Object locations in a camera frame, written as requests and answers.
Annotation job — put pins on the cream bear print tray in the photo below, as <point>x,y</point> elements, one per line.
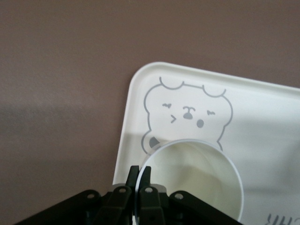
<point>257,117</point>

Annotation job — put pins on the white plastic cup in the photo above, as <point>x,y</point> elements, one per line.
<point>199,168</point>

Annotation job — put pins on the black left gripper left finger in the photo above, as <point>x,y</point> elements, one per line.
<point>117,206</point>

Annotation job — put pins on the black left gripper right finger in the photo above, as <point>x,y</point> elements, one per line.
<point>152,206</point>

